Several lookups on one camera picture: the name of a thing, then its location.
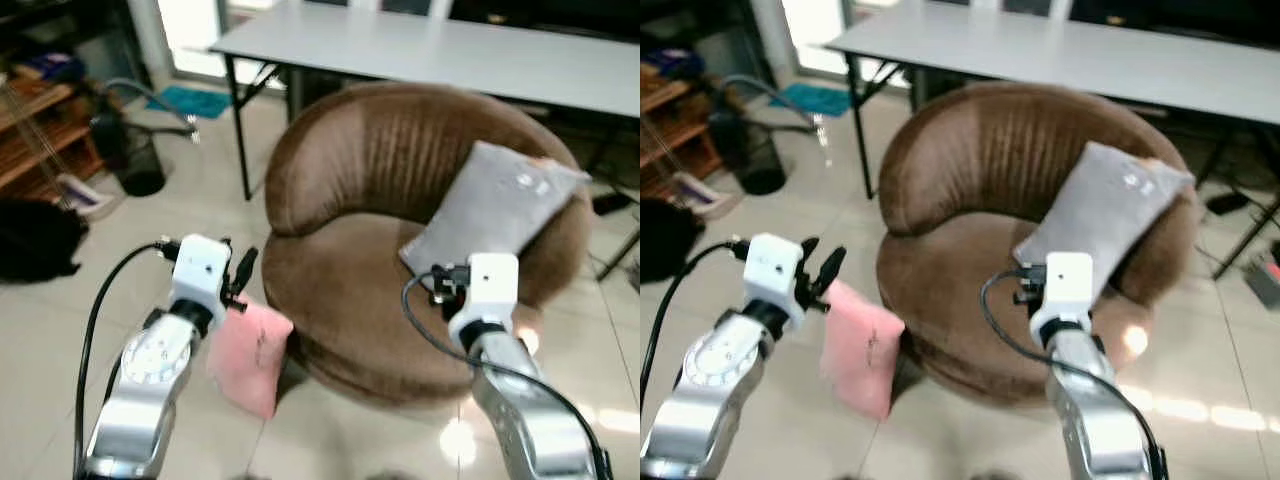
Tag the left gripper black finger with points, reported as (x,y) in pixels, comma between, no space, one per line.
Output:
(810,252)
(227,250)
(246,268)
(832,270)

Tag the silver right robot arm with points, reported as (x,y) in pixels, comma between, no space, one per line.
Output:
(530,420)
(1095,420)

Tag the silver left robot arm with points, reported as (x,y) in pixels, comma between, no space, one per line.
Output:
(150,380)
(715,390)

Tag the pink pillow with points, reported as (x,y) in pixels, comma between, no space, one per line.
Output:
(250,350)
(862,345)

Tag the grey pillow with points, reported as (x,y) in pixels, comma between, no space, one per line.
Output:
(1100,210)
(490,210)

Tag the brown round sofa chair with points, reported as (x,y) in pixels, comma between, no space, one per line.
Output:
(380,160)
(990,160)

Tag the teal floor mat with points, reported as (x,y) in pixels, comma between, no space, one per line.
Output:
(190,101)
(815,99)

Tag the grey red floor device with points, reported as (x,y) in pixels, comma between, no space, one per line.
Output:
(1265,282)

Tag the black waste bin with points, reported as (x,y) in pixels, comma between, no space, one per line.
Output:
(135,160)
(755,158)

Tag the white dustpan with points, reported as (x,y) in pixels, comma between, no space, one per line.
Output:
(708,195)
(88,198)

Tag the black bag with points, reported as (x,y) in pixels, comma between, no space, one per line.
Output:
(668,240)
(35,240)

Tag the black power strip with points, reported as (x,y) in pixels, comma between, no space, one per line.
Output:
(610,203)
(1228,202)

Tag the wooden shelf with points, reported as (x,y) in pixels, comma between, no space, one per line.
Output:
(40,135)
(675,130)

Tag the blue item on shelf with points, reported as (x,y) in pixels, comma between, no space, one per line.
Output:
(680,64)
(50,66)

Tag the white folding table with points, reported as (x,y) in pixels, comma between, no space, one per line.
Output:
(1080,60)
(450,55)

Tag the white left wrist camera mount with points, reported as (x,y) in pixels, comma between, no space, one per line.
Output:
(200,270)
(772,268)

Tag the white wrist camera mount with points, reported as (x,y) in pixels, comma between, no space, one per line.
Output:
(772,268)
(493,285)
(200,270)
(1067,283)

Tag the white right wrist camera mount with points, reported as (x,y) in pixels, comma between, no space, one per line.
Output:
(493,285)
(1067,283)

